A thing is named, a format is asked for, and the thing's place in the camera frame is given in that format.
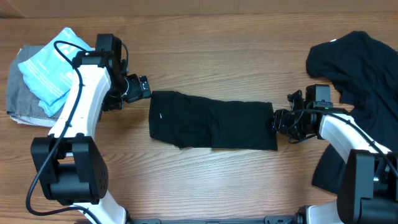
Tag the folded light blue garment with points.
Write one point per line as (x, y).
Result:
(48, 74)

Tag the black polo shirt with logo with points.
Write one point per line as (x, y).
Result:
(193, 121)

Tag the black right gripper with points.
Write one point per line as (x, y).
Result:
(279, 119)

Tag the white folded cloth underneath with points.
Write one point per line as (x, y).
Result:
(31, 122)

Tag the folded grey garment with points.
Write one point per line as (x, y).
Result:
(18, 93)

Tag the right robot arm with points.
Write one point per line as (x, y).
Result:
(368, 192)

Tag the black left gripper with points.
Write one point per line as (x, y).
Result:
(136, 92)

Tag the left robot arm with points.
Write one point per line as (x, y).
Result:
(71, 172)

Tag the brown cardboard barrier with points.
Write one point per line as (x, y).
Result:
(104, 8)

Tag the plain black t-shirt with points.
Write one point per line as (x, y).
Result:
(364, 71)

